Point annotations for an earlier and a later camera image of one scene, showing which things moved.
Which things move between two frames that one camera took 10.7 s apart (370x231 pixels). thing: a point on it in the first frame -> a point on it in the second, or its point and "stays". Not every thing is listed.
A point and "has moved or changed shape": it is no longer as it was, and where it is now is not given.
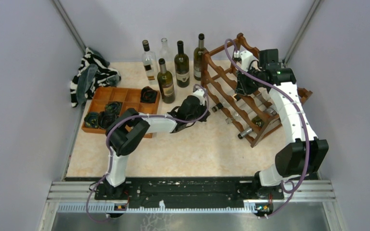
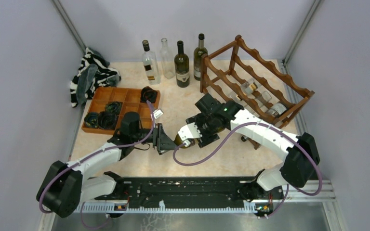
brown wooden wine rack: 254,116 stays
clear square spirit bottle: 150,63 stays
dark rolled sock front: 105,120 stays
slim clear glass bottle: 236,115 has moved or changed shape
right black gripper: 241,87 -> 206,138
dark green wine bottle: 197,55 stays
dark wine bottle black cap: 181,67 stays
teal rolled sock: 91,120 stays
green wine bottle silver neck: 165,83 -> 189,142
